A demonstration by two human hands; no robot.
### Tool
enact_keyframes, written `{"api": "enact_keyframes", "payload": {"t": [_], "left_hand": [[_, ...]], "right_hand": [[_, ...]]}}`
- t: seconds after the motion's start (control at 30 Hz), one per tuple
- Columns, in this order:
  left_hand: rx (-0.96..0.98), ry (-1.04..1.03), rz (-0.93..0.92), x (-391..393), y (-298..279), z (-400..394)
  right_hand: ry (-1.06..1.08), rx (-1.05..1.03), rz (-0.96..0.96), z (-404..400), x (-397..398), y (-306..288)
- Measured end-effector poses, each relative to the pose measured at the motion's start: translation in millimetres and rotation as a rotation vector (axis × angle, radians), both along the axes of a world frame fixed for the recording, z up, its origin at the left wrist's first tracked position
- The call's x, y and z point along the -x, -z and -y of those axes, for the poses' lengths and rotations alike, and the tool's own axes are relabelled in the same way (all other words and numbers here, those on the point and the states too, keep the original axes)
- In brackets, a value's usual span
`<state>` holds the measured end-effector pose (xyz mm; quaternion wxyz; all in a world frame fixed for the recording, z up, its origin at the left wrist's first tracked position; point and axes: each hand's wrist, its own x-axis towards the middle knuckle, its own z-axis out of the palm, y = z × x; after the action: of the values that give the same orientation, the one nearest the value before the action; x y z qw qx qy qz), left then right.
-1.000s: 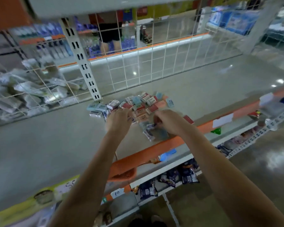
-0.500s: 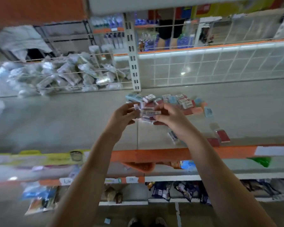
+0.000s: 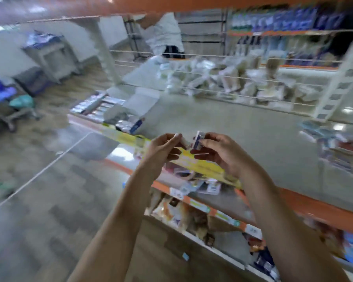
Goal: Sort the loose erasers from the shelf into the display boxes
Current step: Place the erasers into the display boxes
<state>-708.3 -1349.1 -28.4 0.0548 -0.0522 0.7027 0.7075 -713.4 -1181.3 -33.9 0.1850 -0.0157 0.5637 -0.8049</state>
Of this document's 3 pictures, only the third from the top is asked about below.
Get person's right hand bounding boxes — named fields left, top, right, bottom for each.
left=192, top=132, right=261, bottom=181

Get blue white eraser box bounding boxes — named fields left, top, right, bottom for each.
left=102, top=85, right=163, bottom=136

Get box of pink-blue erasers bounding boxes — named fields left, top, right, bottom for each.
left=85, top=95, right=128, bottom=125

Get person's left hand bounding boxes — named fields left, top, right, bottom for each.
left=138, top=133, right=189, bottom=181

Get row of blue bottles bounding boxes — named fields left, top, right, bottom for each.
left=228, top=5, right=353, bottom=69

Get white wire grid panel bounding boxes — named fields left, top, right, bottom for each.
left=88, top=11, right=353, bottom=124

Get red eraser display box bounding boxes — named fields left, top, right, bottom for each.
left=69, top=91, right=107, bottom=116

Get yellow price label strip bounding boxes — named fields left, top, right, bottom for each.
left=102, top=123, right=243, bottom=190

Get person's left forearm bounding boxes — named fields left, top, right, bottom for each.
left=67, top=172, right=160, bottom=282

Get blue white small box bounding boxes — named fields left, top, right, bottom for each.
left=191, top=130, right=206, bottom=152

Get pile of mixed erasers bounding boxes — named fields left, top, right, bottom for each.
left=298, top=118, right=353, bottom=177

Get orange snack packet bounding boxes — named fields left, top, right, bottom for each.
left=152, top=195, right=217, bottom=248

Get person's right forearm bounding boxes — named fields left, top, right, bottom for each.
left=238, top=168, right=351, bottom=282

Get pile of white packets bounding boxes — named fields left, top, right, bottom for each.
left=155, top=52, right=326, bottom=113

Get row of dark snack packets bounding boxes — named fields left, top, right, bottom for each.
left=246, top=234, right=281, bottom=281

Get white orange metal shelf unit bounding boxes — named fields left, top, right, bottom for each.
left=0, top=0, right=353, bottom=282

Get grey table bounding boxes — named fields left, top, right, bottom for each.
left=22, top=30, right=81, bottom=83

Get blue chair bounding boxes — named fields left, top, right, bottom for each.
left=0, top=68, right=40, bottom=133

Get green bottle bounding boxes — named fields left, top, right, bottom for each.
left=0, top=179, right=16, bottom=201

